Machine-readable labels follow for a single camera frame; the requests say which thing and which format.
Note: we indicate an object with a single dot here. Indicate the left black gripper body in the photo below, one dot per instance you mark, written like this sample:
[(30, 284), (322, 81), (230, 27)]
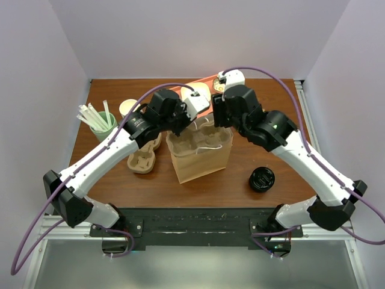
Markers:
[(179, 120)]

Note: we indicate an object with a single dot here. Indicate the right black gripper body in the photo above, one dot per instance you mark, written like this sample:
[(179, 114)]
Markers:
[(221, 114)]

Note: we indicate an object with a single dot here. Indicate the cardboard cup carrier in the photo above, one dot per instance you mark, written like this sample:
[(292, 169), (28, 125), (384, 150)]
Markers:
[(143, 161), (196, 141)]

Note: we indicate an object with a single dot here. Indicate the brown paper bag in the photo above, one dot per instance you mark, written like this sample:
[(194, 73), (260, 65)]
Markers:
[(198, 165)]

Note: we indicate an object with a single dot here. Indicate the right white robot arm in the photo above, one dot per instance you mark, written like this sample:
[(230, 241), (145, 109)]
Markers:
[(332, 205)]

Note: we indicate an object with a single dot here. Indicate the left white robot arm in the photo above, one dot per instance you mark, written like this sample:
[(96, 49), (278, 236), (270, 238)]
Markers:
[(158, 110)]

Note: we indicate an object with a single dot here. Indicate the small floral bowl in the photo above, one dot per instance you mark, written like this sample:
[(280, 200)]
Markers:
[(218, 86)]

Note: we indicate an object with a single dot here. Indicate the cream square plate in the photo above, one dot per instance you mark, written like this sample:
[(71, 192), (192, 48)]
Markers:
[(200, 87)]

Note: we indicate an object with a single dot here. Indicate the pink serving tray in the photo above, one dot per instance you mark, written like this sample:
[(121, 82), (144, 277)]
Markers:
[(208, 80)]

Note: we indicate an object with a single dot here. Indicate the stack of paper cups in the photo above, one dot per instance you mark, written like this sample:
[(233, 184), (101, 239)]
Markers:
[(127, 105)]

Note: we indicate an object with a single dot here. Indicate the stack of black lids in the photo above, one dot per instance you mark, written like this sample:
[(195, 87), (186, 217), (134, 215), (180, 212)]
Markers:
[(261, 179)]

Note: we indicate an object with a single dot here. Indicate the green straw holder cup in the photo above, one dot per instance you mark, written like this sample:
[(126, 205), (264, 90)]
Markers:
[(110, 119)]

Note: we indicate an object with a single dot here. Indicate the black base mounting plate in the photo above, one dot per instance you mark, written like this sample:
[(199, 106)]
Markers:
[(218, 227)]

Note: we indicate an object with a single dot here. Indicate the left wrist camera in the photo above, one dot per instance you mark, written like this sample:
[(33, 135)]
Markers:
[(195, 104)]

